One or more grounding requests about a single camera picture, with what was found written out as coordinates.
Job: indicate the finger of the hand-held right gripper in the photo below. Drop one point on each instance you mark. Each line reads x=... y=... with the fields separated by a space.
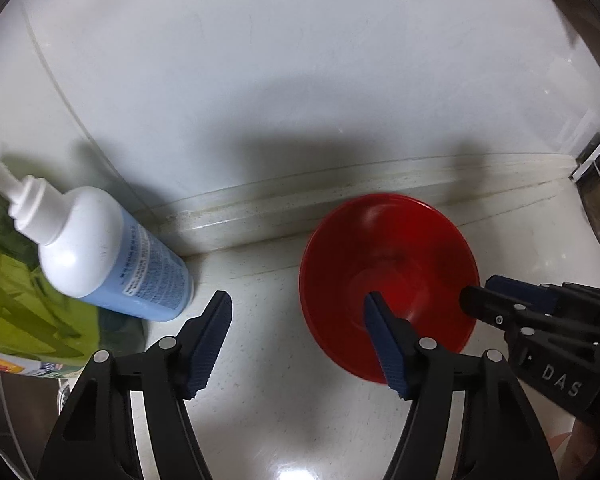
x=490 y=305
x=520 y=290

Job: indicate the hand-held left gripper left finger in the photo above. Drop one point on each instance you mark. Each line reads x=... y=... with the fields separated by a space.
x=207 y=345

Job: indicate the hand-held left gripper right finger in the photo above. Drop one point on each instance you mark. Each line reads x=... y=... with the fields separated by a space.
x=385 y=345

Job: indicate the red and black bowl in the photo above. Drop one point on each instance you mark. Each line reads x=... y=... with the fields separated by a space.
x=390 y=240

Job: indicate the person's right forearm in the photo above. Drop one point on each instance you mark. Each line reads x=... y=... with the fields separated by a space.
x=585 y=455

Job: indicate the white countertop shelf rack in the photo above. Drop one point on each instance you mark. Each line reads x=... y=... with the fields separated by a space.
x=592 y=157

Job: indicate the white and blue pump bottle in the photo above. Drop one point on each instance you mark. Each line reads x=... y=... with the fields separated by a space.
x=90 y=250

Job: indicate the green dish soap bottle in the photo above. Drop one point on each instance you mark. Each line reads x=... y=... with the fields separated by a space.
x=10 y=310

